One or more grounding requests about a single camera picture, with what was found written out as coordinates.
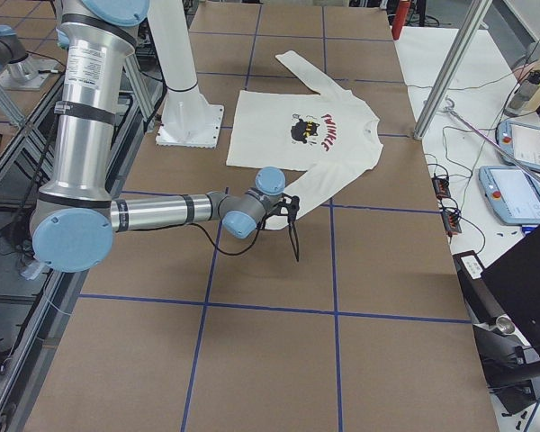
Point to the white camera mast base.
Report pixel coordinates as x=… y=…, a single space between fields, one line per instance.
x=187 y=119

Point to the near blue teach pendant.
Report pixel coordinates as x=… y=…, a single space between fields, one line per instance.
x=512 y=194

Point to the cream long-sleeve cat shirt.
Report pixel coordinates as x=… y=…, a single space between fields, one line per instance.
x=329 y=135

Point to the blue teach pendant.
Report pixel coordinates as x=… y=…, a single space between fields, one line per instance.
x=512 y=194
x=520 y=141

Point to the orange black electronics box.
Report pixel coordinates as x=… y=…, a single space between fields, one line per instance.
x=441 y=186

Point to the aluminium frame post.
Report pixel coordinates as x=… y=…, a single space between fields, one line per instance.
x=453 y=59

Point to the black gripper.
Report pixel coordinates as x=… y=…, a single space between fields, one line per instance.
x=294 y=234

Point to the far blue teach pendant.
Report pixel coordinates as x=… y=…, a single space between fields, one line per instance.
x=520 y=141

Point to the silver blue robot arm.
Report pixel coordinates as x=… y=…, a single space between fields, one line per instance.
x=75 y=219

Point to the red cylinder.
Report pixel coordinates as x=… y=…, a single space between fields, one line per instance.
x=399 y=19

